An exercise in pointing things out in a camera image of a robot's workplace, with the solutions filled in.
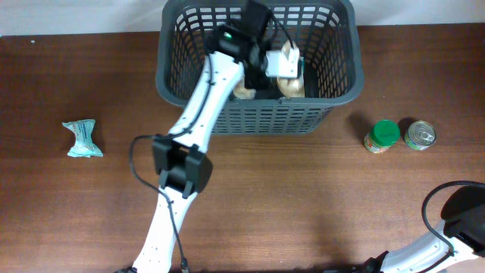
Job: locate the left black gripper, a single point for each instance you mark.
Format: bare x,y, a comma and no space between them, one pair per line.
255,81

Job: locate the tan paper bag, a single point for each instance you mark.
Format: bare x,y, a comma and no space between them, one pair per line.
241,92

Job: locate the grey plastic shopping basket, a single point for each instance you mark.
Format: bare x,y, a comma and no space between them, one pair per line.
325,33

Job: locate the green lid glass jar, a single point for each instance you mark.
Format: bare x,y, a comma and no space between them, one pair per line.
382,136

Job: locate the silver pull-tab tin can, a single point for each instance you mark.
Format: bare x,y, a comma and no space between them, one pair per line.
420,135

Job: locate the teal wet wipes packet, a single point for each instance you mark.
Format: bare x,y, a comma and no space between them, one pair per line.
83,145

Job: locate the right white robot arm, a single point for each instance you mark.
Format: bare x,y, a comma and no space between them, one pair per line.
458,237

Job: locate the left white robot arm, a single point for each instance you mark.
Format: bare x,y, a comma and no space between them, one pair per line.
189,151

